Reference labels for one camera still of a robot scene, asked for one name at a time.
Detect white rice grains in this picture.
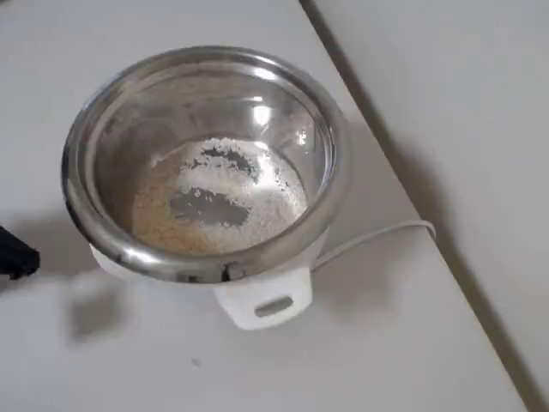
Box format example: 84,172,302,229
130,136,311,258

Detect white rice cooker body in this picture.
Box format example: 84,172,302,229
88,222,332,331

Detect stainless steel inner pot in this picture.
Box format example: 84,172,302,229
61,45,351,285

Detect white power cord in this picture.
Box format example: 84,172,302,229
311,219,437,272

